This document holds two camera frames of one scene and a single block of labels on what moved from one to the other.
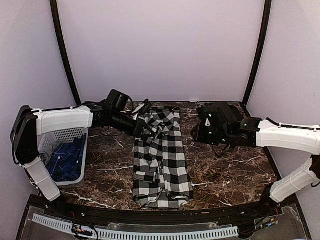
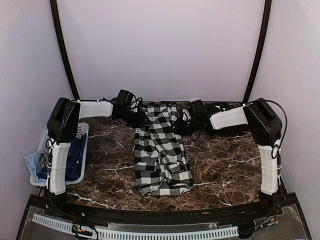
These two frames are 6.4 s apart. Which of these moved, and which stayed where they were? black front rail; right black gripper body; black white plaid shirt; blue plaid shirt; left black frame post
Moved: right black gripper body; black white plaid shirt
Stayed: blue plaid shirt; left black frame post; black front rail
